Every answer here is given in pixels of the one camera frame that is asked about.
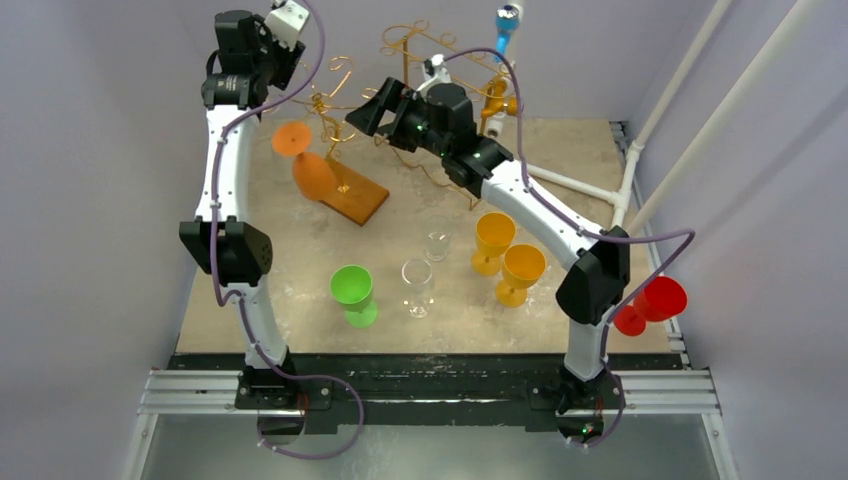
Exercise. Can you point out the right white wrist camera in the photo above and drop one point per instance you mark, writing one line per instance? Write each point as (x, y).
(435, 72)

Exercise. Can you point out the white pvc pipe frame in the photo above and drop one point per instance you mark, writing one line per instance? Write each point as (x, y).
(756, 181)

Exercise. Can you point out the clear glass front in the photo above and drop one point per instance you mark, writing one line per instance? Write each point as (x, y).
(417, 275)

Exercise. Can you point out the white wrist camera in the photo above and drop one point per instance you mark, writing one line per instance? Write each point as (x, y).
(286, 21)
(435, 72)

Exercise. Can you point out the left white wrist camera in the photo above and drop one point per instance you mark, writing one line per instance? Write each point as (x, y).
(286, 21)

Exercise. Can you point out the gold rectangular wire rack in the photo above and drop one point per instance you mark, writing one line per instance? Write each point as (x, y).
(414, 43)

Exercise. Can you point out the yellow goblet rear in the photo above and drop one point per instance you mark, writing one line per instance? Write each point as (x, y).
(495, 232)

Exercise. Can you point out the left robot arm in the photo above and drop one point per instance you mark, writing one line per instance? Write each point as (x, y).
(220, 238)

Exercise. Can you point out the clear glass rear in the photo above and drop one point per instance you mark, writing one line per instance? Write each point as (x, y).
(438, 234)

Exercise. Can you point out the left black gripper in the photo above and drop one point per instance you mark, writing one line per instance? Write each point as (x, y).
(287, 57)

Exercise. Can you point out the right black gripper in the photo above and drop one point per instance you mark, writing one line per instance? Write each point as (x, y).
(390, 113)

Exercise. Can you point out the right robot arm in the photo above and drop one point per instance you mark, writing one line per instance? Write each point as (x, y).
(597, 261)

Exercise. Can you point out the yellow goblet front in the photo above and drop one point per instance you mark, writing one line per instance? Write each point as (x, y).
(522, 266)

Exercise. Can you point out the red plastic goblet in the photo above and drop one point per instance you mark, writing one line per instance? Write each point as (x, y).
(660, 300)

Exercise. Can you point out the orange pipe fitting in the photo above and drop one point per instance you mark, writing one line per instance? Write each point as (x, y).
(496, 98)

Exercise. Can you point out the green plastic goblet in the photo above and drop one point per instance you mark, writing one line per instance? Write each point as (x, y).
(351, 286)

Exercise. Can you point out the orange plastic goblet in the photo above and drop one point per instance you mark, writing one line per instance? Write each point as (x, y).
(311, 173)

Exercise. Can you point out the yellow goblet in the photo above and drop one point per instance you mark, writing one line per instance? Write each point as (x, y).
(522, 266)
(495, 232)

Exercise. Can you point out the gold scroll glass rack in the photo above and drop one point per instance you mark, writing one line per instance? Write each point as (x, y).
(356, 197)

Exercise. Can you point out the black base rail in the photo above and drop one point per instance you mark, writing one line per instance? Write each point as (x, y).
(523, 390)

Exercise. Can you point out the clear glass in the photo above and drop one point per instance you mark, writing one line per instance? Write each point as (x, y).
(438, 234)
(417, 275)

